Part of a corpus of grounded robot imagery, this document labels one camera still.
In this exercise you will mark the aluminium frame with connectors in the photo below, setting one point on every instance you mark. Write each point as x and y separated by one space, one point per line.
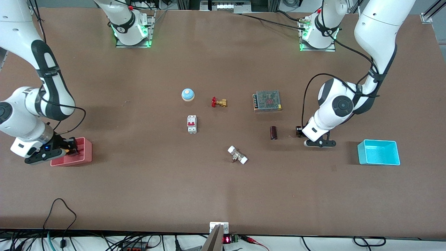
226 5

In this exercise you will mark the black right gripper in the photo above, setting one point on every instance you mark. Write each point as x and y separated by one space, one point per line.
61 143

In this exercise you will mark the metal fitting with white ends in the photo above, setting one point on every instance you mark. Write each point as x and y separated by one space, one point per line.
237 155

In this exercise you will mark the grey metal bar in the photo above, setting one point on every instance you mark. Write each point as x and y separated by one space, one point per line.
214 240

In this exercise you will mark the aluminium corner bracket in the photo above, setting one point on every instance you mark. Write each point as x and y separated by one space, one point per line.
426 18

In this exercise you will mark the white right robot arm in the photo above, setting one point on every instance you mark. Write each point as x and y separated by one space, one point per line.
21 35

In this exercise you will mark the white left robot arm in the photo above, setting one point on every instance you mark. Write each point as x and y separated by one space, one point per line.
379 28

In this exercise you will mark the pink plastic bin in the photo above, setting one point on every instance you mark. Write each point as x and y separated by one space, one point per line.
85 153

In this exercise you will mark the cyan plastic bin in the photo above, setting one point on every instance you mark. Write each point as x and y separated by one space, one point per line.
378 153

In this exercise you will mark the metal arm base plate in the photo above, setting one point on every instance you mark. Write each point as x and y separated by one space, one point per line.
332 48
152 28

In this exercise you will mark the red push button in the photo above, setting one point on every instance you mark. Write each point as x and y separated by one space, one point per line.
299 131

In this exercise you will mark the red digit display module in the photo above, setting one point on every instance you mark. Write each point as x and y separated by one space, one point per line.
230 239

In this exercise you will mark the white circuit breaker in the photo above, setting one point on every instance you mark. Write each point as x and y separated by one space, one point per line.
192 124

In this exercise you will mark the dark brown cylindrical capacitor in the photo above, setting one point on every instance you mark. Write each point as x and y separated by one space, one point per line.
273 132

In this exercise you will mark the metal mesh power supply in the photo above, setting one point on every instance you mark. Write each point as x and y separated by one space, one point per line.
267 100

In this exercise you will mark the blue call bell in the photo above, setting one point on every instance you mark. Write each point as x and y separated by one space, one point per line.
187 94

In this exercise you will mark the white table edge bracket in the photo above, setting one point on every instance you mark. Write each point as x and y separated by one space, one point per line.
213 226

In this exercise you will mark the red alligator clip lead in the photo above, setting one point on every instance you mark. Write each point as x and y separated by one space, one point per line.
256 241

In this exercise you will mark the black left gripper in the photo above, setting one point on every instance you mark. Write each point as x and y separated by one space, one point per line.
298 131

